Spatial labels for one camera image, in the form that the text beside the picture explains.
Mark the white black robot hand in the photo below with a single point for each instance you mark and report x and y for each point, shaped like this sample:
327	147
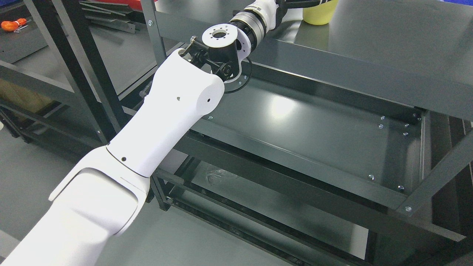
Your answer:
271	12

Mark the yellow plastic cup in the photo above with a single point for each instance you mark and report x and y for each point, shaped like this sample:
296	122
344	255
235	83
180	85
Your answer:
320	14

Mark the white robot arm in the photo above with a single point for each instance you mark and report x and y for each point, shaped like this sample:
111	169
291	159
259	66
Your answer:
104	192

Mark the grey metal shelf right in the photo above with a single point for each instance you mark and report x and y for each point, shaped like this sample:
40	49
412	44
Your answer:
352	142

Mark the black metal shelf left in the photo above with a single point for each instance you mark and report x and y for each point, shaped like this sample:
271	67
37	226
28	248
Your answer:
73	75

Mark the orange toy on shelf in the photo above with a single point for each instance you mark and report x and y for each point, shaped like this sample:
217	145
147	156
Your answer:
14	26

